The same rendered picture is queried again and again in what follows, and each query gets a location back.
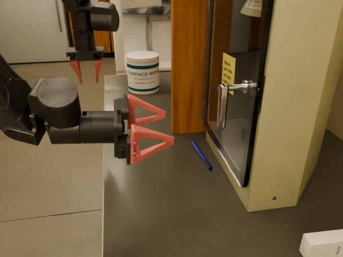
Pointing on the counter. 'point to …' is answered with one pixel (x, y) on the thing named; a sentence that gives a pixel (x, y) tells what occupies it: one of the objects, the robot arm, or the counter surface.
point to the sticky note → (228, 70)
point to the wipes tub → (143, 72)
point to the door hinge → (205, 61)
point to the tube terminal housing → (292, 102)
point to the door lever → (224, 88)
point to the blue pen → (201, 155)
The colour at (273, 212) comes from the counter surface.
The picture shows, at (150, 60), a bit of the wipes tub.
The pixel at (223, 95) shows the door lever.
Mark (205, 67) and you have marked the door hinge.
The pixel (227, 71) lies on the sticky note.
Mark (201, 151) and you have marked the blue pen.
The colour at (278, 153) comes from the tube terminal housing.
